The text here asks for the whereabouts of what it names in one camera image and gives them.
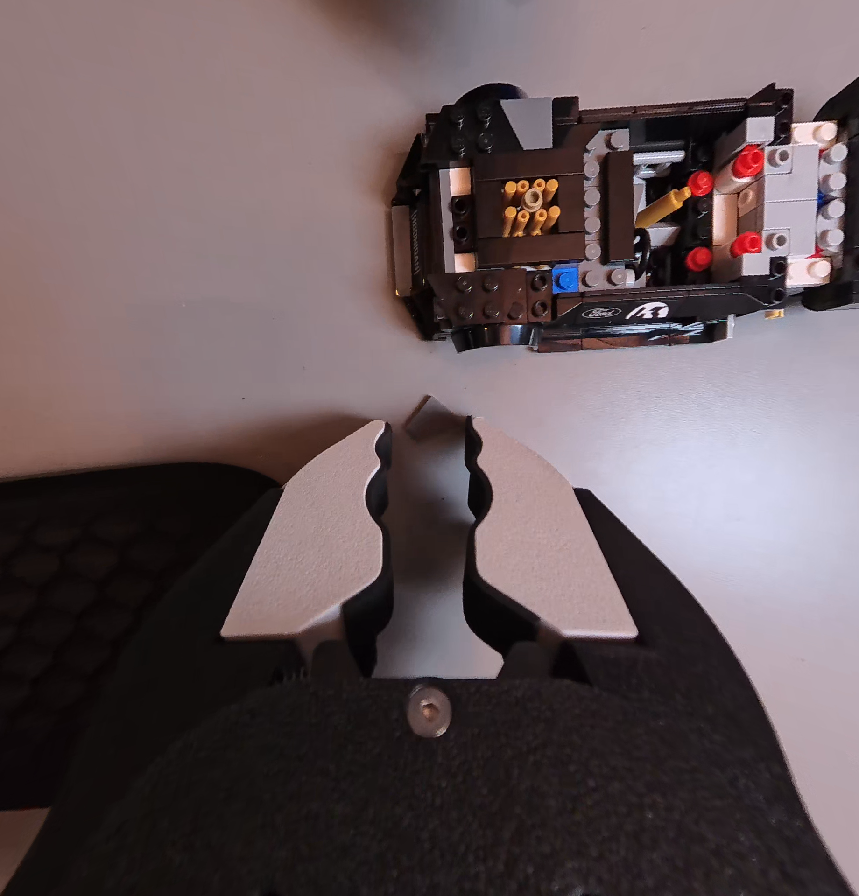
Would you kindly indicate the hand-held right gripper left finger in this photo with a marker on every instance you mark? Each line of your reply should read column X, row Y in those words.
column 311, row 553

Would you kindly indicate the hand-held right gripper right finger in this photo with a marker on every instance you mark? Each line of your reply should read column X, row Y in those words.
column 550, row 553

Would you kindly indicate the grey wedge lego piece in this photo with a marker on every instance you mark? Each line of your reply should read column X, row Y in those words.
column 430, row 419

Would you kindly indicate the lego car model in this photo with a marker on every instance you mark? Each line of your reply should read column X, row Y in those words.
column 612, row 211

